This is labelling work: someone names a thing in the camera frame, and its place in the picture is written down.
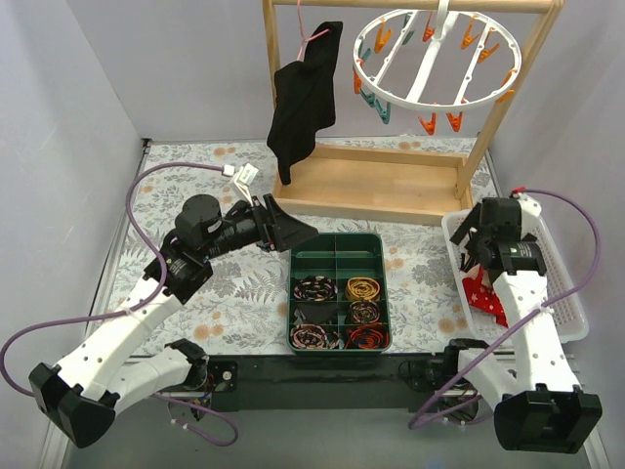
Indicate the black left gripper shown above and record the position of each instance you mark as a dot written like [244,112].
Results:
[267,227]

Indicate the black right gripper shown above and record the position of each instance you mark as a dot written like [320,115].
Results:
[475,234]

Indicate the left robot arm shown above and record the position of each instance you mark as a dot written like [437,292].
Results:
[84,391]

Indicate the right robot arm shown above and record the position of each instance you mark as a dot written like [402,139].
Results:
[495,250]

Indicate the white round clip hanger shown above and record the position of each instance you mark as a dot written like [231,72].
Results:
[387,34]

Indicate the green divided organizer box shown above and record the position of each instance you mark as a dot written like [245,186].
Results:
[337,297]

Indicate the black white patterned rolled tie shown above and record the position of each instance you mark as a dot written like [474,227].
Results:
[315,289]

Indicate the wooden tray base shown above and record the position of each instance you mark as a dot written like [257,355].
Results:
[390,185]

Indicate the yellow rolled tie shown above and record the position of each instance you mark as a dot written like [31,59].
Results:
[363,289]

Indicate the orange clothes clip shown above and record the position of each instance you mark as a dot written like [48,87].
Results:
[429,124]

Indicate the black gold paisley rolled tie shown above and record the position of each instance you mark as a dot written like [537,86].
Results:
[363,312]

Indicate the black hanging garment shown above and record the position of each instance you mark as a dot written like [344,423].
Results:
[305,102]

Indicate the black orange rolled tie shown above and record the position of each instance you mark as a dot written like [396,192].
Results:
[372,336]

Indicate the yellow-orange clothes clip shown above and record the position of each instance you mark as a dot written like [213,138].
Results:
[509,93]

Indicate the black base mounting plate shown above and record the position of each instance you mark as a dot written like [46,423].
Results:
[403,381]

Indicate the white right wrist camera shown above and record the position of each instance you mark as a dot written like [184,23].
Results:
[530,210]

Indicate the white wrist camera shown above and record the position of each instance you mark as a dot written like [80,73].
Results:
[242,180]
[530,210]

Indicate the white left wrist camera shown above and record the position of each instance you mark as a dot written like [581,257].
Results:
[242,180]

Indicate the left wooden rack post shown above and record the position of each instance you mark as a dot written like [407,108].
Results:
[271,31]

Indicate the wooden rack post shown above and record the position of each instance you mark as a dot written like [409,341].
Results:
[548,12]
[271,31]

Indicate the aluminium frame rail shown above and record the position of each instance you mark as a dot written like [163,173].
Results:
[54,448]

